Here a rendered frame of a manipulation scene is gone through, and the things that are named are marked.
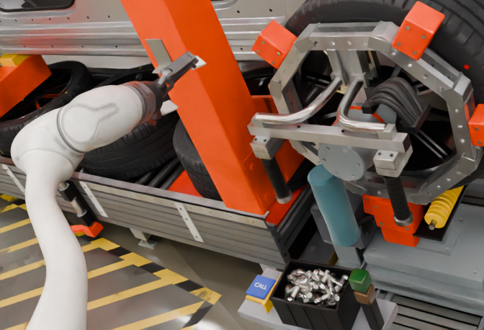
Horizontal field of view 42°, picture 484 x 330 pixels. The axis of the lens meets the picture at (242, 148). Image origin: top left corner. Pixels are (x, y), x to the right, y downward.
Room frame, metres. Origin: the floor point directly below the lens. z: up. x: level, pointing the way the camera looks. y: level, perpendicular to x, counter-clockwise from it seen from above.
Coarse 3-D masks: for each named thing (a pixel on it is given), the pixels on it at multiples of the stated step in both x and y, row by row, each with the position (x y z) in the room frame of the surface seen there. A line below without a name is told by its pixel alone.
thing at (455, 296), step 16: (384, 272) 1.45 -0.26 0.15; (400, 272) 1.42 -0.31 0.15; (384, 288) 1.43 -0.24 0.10; (400, 288) 1.38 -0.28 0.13; (416, 288) 1.33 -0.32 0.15; (432, 288) 1.29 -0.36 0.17; (448, 288) 1.29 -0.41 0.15; (464, 288) 1.26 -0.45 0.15; (448, 304) 1.26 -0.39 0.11; (464, 304) 1.22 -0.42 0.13; (480, 304) 1.18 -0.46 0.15
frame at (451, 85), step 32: (320, 32) 1.37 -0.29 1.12; (352, 32) 1.30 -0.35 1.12; (384, 32) 1.24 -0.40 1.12; (288, 64) 1.44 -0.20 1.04; (416, 64) 1.18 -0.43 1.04; (448, 64) 1.18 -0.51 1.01; (288, 96) 1.53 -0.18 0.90; (448, 96) 1.13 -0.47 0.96; (352, 192) 1.40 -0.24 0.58; (384, 192) 1.32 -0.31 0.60; (416, 192) 1.25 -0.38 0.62
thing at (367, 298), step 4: (372, 288) 1.03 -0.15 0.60; (356, 292) 1.03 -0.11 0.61; (368, 292) 1.02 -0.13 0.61; (372, 292) 1.03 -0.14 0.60; (356, 296) 1.03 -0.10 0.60; (360, 296) 1.02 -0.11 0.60; (364, 296) 1.01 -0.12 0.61; (368, 296) 1.01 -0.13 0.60; (372, 296) 1.02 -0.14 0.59; (360, 300) 1.03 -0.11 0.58; (364, 300) 1.02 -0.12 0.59; (368, 300) 1.01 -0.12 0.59; (372, 300) 1.02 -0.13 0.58; (368, 304) 1.01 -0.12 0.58
